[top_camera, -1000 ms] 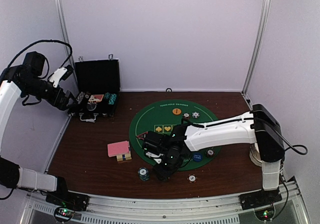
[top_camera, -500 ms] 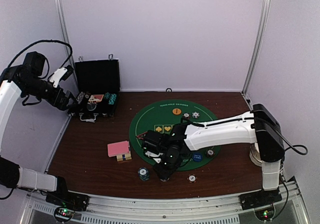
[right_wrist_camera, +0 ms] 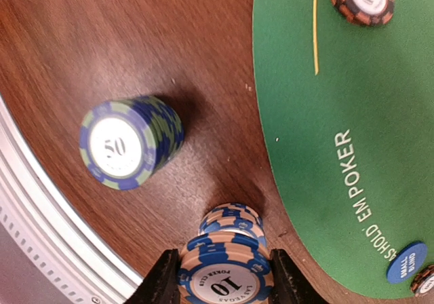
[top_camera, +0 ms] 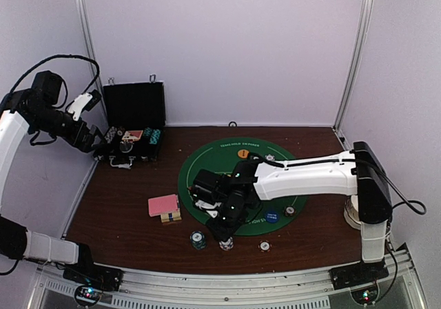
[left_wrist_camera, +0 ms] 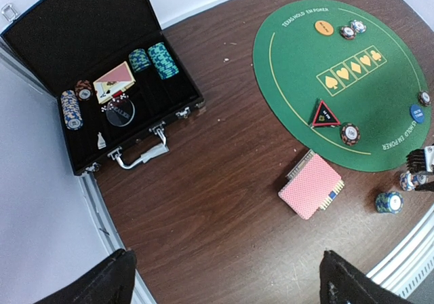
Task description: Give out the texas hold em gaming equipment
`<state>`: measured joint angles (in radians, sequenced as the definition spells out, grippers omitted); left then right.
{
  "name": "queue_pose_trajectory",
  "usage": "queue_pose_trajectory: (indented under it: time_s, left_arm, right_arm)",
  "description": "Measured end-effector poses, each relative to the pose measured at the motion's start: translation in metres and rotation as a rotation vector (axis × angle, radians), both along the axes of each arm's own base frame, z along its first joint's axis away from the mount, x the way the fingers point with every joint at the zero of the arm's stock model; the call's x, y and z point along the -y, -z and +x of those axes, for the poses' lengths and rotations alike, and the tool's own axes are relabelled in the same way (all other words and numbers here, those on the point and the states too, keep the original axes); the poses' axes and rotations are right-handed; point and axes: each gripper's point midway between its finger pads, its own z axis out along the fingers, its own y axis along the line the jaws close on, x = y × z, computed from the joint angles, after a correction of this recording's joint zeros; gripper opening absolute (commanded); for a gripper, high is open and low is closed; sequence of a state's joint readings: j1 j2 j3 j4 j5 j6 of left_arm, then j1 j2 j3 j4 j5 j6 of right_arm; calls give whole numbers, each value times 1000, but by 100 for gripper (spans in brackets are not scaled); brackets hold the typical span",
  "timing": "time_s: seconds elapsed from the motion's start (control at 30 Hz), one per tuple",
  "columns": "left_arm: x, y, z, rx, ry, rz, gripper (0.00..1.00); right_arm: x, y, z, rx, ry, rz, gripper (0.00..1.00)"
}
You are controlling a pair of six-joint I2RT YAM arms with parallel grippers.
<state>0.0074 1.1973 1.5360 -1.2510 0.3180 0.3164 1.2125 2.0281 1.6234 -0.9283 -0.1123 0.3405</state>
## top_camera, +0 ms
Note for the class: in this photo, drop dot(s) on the clear round dealer puck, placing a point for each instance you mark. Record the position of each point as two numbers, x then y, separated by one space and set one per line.
126 146

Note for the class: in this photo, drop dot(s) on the red-backed card deck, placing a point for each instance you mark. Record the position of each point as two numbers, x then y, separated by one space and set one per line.
167 208

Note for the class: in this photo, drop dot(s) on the brown orange chip stack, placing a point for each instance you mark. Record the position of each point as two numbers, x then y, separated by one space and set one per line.
264 246

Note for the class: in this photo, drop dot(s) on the blue green chip stack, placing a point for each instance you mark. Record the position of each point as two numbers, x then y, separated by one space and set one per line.
197 240

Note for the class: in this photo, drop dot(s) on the blue small blind button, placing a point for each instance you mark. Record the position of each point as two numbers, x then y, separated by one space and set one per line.
271 216

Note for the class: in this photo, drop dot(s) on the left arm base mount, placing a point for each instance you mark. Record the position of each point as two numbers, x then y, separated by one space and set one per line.
92 284

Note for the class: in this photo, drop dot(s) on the blue tan chip stack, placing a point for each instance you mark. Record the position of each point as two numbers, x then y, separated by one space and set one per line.
226 245

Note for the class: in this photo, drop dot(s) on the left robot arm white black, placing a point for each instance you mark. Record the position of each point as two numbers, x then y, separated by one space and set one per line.
30 112

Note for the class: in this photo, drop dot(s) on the aluminium front rail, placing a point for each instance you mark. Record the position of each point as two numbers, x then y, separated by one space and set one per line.
312 288

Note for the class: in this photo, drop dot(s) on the round green poker mat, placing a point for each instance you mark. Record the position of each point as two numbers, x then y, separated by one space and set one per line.
221 157

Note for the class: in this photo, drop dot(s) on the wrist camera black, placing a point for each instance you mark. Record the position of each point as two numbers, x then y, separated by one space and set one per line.
47 86
205 186

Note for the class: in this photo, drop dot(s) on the silver case handle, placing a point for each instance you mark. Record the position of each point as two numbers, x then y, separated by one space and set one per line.
126 166

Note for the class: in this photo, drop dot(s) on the stacked white bowls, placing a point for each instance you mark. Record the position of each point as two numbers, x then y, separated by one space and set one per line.
351 214

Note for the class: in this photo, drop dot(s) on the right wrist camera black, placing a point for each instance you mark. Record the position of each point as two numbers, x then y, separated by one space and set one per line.
205 186

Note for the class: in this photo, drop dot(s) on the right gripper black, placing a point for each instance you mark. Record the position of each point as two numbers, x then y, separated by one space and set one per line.
224 234

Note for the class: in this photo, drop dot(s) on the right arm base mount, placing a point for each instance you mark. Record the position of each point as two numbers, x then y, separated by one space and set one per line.
361 279

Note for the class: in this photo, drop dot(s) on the teal chip row in case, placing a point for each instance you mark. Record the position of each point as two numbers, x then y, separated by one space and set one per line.
152 135

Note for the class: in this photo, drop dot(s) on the orange big blind button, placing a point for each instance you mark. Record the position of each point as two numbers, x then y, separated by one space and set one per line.
243 153

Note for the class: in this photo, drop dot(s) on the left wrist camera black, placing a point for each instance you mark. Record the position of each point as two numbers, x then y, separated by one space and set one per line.
47 86

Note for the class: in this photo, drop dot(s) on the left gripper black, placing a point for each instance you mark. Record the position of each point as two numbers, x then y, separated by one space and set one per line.
84 144

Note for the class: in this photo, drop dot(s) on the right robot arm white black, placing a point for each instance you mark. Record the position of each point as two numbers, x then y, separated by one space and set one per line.
352 173

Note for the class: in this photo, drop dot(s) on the blue tan chip row case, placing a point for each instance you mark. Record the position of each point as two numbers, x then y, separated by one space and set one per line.
110 134

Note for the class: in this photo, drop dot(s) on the black poker chip case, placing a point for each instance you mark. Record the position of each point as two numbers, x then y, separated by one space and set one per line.
133 106

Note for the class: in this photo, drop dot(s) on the playing cards in case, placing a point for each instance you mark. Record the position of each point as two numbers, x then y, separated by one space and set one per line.
132 135

